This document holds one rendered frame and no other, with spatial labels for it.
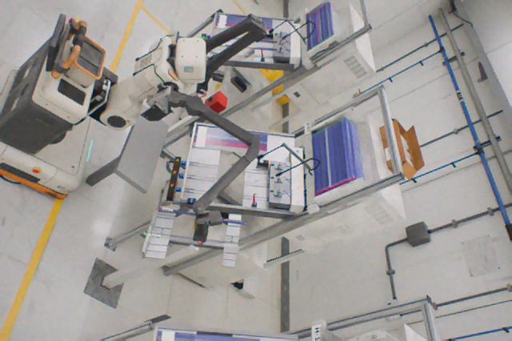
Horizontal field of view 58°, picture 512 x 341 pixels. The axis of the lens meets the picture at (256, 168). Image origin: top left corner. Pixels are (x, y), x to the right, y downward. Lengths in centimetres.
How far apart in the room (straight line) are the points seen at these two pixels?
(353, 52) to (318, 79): 37
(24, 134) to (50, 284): 89
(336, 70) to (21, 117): 240
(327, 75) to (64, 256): 241
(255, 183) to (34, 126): 132
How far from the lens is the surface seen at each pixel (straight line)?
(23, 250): 300
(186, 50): 244
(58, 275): 306
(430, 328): 217
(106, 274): 323
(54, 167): 294
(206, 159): 305
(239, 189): 352
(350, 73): 392
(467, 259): 388
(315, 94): 403
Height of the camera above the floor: 254
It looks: 30 degrees down
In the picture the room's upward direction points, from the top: 63 degrees clockwise
